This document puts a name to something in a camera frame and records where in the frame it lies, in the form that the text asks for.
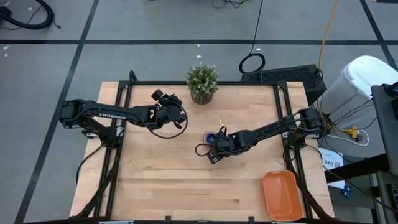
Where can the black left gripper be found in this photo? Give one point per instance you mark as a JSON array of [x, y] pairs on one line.
[[171, 112]]

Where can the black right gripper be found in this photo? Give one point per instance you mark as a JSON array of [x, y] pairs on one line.
[[230, 144]]

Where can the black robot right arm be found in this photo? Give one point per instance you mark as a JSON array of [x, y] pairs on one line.
[[270, 129]]

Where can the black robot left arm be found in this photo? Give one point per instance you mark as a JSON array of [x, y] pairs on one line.
[[109, 112]]

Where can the orange plastic basket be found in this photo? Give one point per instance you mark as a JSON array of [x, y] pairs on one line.
[[281, 196]]

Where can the yellow tape tag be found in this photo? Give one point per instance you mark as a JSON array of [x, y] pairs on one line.
[[221, 123]]

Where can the potted plant striped pot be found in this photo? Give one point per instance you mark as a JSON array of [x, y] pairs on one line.
[[202, 81]]

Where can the white paper scrap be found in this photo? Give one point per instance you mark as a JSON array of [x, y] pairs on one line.
[[198, 56]]

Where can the white paper sign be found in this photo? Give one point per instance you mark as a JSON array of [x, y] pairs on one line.
[[331, 161]]

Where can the yellow power plug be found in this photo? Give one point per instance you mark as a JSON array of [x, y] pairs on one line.
[[353, 132]]

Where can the blue cards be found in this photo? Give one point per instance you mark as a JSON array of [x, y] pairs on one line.
[[346, 191]]

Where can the black desk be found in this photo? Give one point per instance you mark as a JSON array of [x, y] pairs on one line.
[[354, 169]]

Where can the white lidded bin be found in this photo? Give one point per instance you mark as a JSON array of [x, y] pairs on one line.
[[370, 74]]

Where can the black cart top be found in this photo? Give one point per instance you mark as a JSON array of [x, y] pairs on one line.
[[387, 130]]

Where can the black table frame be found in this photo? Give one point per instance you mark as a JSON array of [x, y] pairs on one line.
[[140, 83]]

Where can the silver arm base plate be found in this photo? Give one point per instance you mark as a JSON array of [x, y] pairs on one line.
[[285, 134]]

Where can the black frame clamp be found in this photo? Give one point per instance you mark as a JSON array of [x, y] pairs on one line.
[[168, 219], [251, 219]]

